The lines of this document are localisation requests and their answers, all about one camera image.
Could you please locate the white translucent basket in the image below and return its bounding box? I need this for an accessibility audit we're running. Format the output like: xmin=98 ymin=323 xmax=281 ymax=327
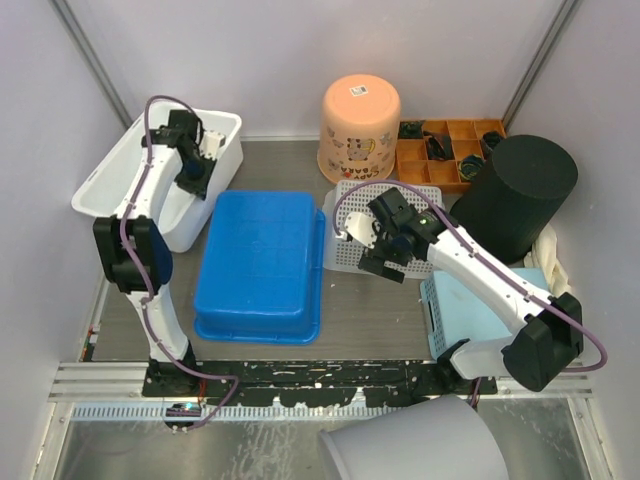
xmin=322 ymin=180 xmax=444 ymax=280

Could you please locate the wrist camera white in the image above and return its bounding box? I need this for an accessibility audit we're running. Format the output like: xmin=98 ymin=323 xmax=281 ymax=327
xmin=199 ymin=130 xmax=226 ymax=161
xmin=334 ymin=212 xmax=378 ymax=249

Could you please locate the grey plastic container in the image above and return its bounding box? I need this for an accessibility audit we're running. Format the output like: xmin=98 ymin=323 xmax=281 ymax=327
xmin=318 ymin=396 xmax=509 ymax=479

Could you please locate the orange compartment tray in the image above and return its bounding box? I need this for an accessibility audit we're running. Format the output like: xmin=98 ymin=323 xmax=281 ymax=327
xmin=396 ymin=118 xmax=506 ymax=194

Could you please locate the large black container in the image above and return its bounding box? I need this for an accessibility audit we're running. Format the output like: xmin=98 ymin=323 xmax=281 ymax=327
xmin=450 ymin=134 xmax=578 ymax=264

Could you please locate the black part in tray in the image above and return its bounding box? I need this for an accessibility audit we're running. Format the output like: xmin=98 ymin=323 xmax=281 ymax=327
xmin=398 ymin=120 xmax=424 ymax=140

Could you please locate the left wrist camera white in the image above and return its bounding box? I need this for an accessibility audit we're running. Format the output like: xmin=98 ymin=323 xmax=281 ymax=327
xmin=199 ymin=130 xmax=226 ymax=161

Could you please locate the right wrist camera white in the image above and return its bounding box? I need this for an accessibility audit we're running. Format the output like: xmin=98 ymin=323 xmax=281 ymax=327
xmin=334 ymin=212 xmax=378 ymax=249

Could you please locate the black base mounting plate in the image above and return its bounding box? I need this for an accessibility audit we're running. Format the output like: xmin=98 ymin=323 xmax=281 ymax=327
xmin=142 ymin=360 xmax=475 ymax=408

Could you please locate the orange plastic container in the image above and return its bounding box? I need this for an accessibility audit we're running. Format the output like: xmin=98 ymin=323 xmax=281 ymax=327
xmin=317 ymin=74 xmax=401 ymax=183

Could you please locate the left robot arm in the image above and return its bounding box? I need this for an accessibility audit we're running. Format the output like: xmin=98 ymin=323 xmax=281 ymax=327
xmin=93 ymin=107 xmax=216 ymax=396

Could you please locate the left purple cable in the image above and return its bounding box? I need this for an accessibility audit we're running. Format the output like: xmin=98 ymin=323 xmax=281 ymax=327
xmin=118 ymin=94 xmax=240 ymax=434

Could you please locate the blue yellow part in tray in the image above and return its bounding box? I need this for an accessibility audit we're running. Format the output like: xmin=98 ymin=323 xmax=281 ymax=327
xmin=458 ymin=154 xmax=485 ymax=183

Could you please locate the white plastic tub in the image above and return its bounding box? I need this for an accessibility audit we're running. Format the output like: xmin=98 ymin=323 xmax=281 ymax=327
xmin=71 ymin=109 xmax=243 ymax=253

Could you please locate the blue plastic basket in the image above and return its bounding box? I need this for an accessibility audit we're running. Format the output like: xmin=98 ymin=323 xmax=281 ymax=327
xmin=194 ymin=190 xmax=326 ymax=345

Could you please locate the aluminium rail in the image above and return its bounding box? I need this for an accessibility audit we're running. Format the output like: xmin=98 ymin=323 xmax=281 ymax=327
xmin=49 ymin=360 xmax=591 ymax=427

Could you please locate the light blue perforated basket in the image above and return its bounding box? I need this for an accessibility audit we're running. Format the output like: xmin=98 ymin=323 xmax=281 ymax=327
xmin=420 ymin=268 xmax=548 ymax=372

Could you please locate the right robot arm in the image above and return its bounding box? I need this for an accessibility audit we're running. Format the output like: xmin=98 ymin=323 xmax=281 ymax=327
xmin=344 ymin=187 xmax=583 ymax=394

